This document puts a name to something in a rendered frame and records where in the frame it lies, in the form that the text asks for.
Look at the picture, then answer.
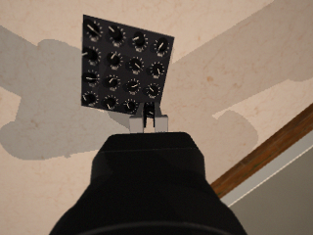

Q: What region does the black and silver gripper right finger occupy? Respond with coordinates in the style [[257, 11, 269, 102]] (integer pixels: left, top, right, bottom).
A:
[[153, 102, 168, 132]]

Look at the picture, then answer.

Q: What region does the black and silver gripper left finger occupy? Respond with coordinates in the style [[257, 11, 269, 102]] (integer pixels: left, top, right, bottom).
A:
[[129, 103, 147, 133]]

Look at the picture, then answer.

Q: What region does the black knob box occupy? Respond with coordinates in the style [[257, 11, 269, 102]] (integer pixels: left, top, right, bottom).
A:
[[81, 15, 175, 118]]

